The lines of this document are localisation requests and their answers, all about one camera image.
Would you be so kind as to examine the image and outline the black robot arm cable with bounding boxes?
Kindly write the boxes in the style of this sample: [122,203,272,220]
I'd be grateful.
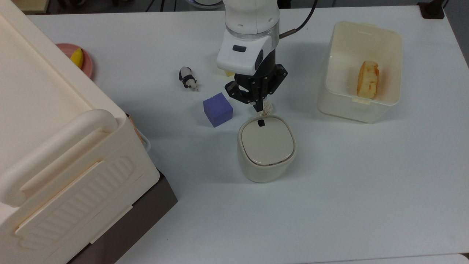
[279,0,318,39]

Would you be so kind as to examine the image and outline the purple cube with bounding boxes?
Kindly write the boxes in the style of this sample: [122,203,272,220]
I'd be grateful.
[203,92,234,128]

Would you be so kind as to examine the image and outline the orange toy bread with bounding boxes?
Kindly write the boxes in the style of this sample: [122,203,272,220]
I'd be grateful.
[357,60,380,99]

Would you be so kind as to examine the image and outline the pink plate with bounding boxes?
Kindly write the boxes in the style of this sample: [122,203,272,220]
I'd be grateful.
[56,43,93,79]

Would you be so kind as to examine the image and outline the beige lidded trash can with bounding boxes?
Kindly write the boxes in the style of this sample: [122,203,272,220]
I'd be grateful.
[237,114,297,183]

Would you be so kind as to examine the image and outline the panda figurine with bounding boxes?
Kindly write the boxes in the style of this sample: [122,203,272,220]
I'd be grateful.
[178,66,199,92]

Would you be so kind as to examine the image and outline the cream plastic storage box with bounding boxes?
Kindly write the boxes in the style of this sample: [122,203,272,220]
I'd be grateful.
[0,0,160,264]

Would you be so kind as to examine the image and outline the black table clamp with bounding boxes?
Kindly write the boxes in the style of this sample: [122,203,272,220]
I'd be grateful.
[418,2,446,19]

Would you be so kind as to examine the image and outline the tan box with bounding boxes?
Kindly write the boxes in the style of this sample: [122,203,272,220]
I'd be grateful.
[11,0,51,12]

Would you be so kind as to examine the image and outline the cream open plastic bin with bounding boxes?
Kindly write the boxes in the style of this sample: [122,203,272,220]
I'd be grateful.
[317,21,403,124]

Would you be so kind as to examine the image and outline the yellow toy banana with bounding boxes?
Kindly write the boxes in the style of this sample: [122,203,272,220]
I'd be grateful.
[70,48,84,69]

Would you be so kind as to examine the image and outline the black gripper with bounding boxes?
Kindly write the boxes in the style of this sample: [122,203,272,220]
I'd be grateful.
[224,49,288,112]

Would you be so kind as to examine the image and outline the small crumpled white paper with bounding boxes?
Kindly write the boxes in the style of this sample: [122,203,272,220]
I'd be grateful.
[250,102,274,116]

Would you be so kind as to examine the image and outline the grey round base plate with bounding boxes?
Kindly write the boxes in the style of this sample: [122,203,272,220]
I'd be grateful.
[185,0,225,10]

